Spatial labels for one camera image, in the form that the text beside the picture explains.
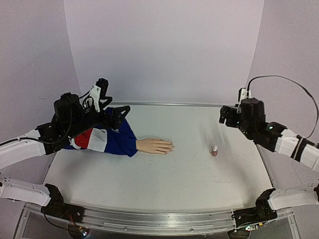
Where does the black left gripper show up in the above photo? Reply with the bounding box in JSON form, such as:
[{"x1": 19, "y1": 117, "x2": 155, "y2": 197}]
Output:
[{"x1": 67, "y1": 96, "x2": 131, "y2": 139}]

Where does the pink nail polish bottle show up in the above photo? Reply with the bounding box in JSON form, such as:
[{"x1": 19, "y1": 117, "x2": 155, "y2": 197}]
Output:
[{"x1": 209, "y1": 148, "x2": 218, "y2": 157}]

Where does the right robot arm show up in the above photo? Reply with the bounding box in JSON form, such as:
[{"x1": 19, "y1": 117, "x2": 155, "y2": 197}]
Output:
[{"x1": 219, "y1": 98, "x2": 319, "y2": 231}]

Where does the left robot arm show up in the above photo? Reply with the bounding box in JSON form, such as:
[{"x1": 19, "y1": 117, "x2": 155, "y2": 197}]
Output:
[{"x1": 0, "y1": 93, "x2": 130, "y2": 223}]

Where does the blue red white jacket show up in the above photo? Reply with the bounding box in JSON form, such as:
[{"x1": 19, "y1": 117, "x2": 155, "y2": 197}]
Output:
[{"x1": 64, "y1": 119, "x2": 138, "y2": 157}]

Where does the mannequin hand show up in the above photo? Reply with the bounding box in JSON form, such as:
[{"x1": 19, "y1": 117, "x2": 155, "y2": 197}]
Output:
[{"x1": 136, "y1": 138, "x2": 174, "y2": 155}]

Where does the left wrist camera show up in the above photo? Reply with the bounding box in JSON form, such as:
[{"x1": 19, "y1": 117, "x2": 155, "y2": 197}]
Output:
[{"x1": 89, "y1": 78, "x2": 109, "y2": 112}]

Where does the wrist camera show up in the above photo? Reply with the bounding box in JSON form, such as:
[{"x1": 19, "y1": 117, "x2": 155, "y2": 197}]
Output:
[
  {"x1": 89, "y1": 78, "x2": 109, "y2": 112},
  {"x1": 236, "y1": 88, "x2": 252, "y2": 109}
]

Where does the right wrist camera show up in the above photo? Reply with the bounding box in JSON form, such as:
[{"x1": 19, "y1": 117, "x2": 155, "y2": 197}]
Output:
[{"x1": 236, "y1": 88, "x2": 252, "y2": 109}]

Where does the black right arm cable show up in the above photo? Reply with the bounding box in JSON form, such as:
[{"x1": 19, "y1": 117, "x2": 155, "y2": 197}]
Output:
[{"x1": 246, "y1": 75, "x2": 319, "y2": 139}]

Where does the aluminium front rail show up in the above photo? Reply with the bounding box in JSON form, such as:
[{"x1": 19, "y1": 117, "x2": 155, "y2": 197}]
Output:
[{"x1": 23, "y1": 203, "x2": 294, "y2": 235}]

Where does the black left base cable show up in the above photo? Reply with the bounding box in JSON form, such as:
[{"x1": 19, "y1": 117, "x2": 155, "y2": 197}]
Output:
[{"x1": 38, "y1": 204, "x2": 80, "y2": 231}]

